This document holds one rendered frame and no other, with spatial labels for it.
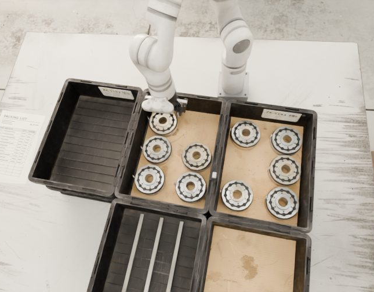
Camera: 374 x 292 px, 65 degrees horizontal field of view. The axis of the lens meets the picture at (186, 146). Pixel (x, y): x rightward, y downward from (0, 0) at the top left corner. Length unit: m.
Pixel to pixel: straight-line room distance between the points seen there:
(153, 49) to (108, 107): 0.54
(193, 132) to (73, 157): 0.45
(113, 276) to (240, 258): 0.40
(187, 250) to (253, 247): 0.21
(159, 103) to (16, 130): 0.82
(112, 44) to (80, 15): 1.29
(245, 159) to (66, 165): 0.65
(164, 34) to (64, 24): 2.15
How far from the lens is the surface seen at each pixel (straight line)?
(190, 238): 0.99
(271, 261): 1.01
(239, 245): 0.99
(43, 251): 1.28
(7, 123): 1.53
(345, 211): 1.23
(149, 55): 0.69
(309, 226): 0.94
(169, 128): 1.06
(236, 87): 1.18
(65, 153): 1.17
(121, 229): 1.03
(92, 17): 2.74
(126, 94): 1.12
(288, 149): 1.05
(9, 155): 1.45
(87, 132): 1.17
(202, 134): 1.07
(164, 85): 0.79
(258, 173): 1.04
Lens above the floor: 1.82
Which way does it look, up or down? 69 degrees down
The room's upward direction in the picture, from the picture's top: 12 degrees counter-clockwise
